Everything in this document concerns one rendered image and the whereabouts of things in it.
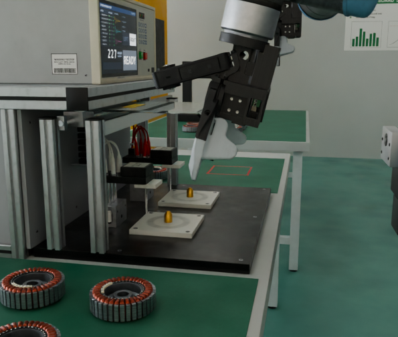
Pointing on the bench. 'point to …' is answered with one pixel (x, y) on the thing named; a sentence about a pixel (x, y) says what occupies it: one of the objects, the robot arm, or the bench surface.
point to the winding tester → (53, 41)
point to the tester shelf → (61, 95)
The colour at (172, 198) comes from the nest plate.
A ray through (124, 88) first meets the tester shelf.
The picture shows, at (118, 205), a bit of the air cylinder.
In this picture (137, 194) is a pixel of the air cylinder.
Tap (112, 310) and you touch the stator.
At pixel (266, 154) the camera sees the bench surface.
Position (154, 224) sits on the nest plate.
